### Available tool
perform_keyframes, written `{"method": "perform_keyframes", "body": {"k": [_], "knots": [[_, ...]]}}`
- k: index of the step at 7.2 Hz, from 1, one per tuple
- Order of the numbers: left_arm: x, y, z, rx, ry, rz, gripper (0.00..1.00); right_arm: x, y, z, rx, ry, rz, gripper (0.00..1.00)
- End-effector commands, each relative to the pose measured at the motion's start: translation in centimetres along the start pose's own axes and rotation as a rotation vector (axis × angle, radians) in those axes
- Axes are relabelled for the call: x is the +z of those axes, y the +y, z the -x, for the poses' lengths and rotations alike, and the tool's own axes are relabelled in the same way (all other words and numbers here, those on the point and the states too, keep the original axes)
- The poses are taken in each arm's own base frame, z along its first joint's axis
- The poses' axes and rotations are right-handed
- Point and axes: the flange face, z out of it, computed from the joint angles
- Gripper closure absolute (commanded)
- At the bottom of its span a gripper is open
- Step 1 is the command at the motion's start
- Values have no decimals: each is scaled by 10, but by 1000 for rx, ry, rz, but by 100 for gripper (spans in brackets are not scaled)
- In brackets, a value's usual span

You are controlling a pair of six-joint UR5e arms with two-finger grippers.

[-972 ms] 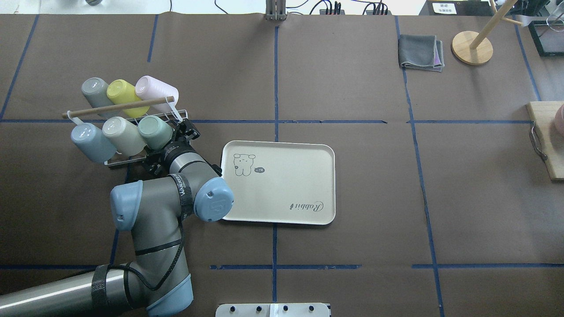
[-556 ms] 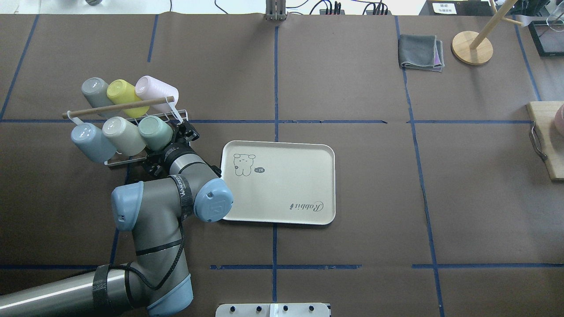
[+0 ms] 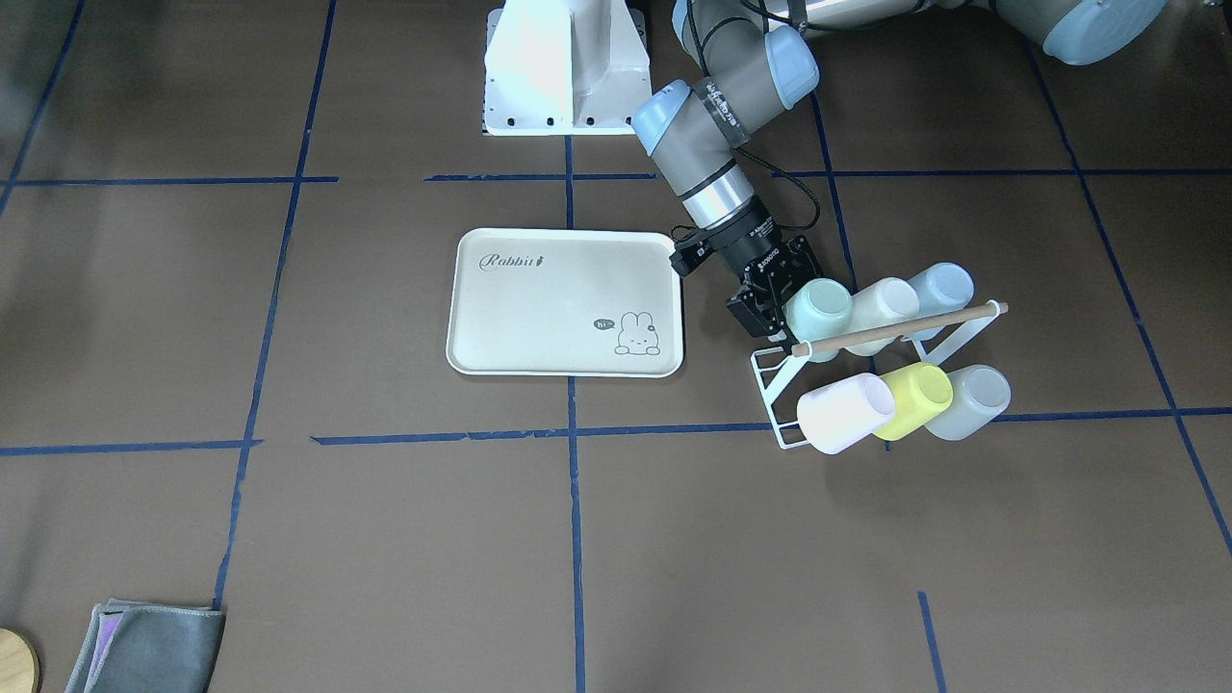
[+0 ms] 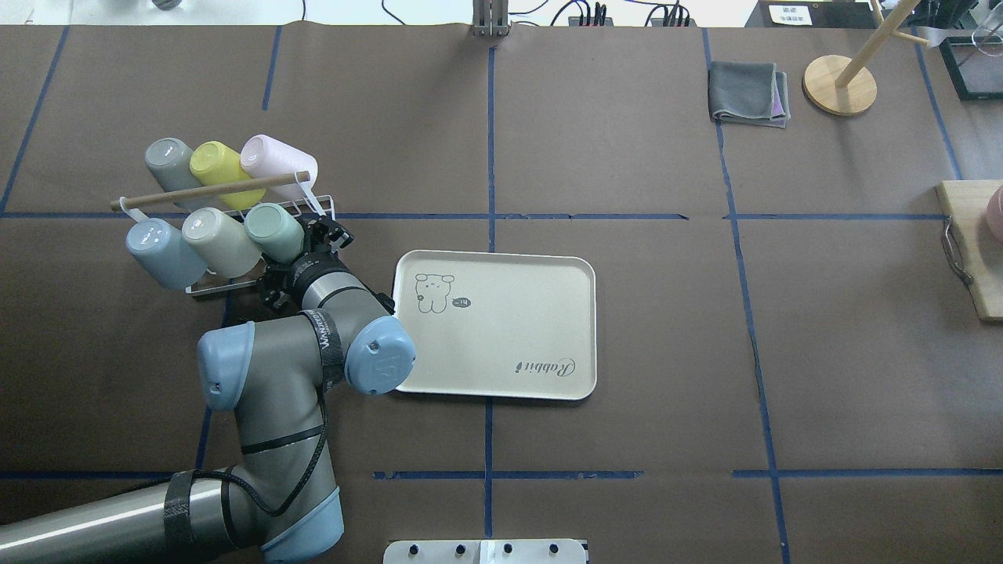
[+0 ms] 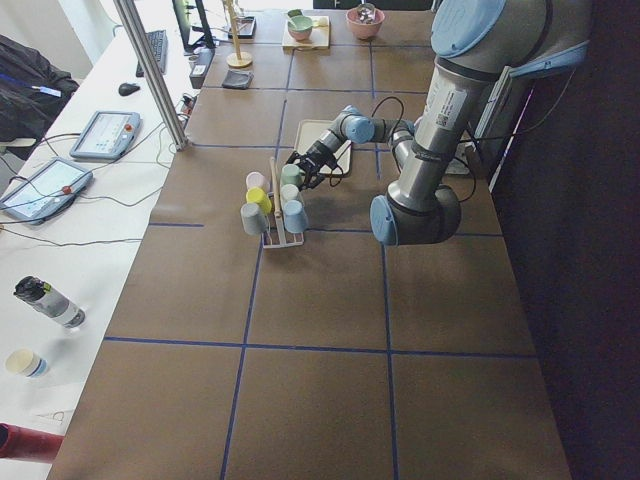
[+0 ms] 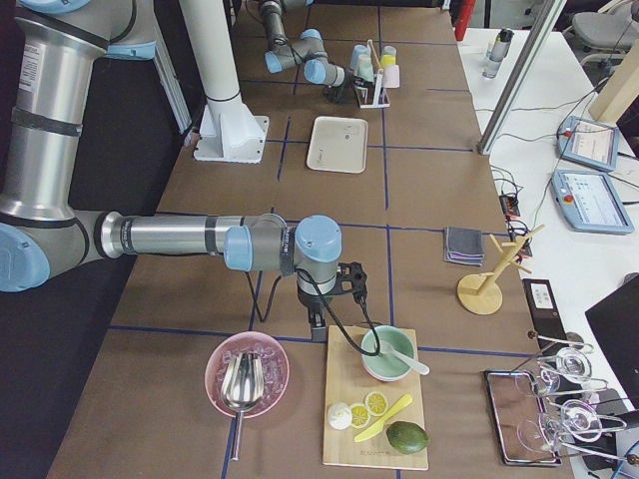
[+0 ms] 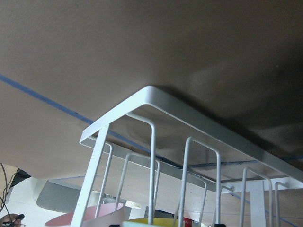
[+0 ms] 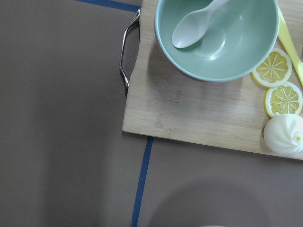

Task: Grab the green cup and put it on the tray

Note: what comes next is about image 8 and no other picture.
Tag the wooden cutting board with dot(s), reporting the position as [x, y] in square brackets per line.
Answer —
[163, 102]

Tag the white spoon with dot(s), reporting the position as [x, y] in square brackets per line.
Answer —
[194, 25]

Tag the green bowl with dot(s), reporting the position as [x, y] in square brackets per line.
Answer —
[240, 36]

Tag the lemon slice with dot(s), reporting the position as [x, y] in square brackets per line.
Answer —
[275, 70]
[284, 99]

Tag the yellow plastic knife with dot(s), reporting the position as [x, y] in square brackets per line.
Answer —
[287, 43]

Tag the metal cutting board handle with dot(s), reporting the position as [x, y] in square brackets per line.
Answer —
[129, 49]

